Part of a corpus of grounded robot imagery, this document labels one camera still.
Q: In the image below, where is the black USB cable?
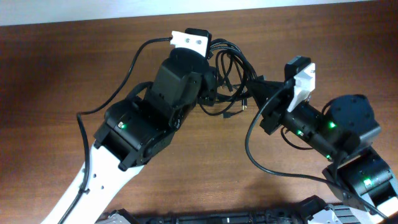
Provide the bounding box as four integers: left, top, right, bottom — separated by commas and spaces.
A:
198, 38, 265, 119

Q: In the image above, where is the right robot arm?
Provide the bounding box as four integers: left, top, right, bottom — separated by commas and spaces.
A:
247, 79, 397, 223

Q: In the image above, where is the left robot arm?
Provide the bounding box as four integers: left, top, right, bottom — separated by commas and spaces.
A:
43, 47, 215, 223

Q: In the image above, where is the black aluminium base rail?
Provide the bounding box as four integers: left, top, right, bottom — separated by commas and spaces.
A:
97, 195, 359, 224

